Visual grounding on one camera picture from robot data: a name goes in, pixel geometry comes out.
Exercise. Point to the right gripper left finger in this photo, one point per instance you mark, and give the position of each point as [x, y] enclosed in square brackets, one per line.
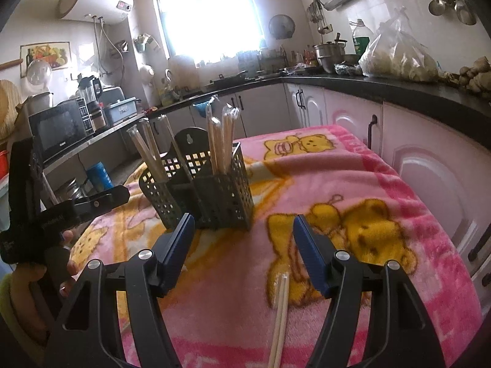
[168, 256]

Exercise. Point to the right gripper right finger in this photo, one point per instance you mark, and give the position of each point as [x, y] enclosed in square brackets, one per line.
[324, 264]

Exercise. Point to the left hand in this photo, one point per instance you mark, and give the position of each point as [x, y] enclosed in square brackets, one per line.
[32, 295]

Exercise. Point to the pink bear blanket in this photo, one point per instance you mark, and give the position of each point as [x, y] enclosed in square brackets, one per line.
[404, 275]

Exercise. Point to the red plastic bucket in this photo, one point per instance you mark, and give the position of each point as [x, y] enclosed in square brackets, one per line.
[4, 168]

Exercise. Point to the blue cup on shelf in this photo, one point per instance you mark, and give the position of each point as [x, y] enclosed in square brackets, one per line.
[99, 177]

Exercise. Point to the dark green utensil basket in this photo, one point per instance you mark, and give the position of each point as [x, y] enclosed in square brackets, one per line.
[214, 200]

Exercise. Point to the black microwave oven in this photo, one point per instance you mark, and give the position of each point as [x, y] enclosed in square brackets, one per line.
[61, 127]

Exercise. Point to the wrapped chopsticks on blanket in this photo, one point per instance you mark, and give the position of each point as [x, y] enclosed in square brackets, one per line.
[281, 304]

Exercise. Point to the round wooden cutting board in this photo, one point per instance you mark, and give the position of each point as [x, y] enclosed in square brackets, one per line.
[10, 98]

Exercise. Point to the wrapped chopsticks left compartment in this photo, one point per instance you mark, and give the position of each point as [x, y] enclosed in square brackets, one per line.
[148, 149]

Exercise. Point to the wrapped chopsticks compartment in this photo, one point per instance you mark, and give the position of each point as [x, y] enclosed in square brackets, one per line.
[221, 118]
[148, 149]

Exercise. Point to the grey storage box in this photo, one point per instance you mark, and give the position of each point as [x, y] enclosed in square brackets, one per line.
[120, 111]

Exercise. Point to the wrapped chopsticks right compartment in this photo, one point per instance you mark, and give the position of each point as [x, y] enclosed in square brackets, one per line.
[221, 118]

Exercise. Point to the blue hanging bowl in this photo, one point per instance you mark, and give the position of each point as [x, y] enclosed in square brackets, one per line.
[201, 108]

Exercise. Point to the framed fruit picture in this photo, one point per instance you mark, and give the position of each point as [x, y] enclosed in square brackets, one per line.
[56, 54]

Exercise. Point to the steel cooking pot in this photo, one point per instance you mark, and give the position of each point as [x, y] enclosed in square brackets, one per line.
[330, 54]

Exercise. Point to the plastic bag of food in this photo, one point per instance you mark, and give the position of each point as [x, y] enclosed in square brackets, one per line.
[395, 53]

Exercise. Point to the green label oil bottle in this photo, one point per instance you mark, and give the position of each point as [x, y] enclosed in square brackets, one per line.
[361, 36]

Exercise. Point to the white water heater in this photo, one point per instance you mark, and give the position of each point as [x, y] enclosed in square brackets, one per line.
[110, 11]

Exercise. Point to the hanging steel ladle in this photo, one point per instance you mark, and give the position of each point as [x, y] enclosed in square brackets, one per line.
[436, 8]

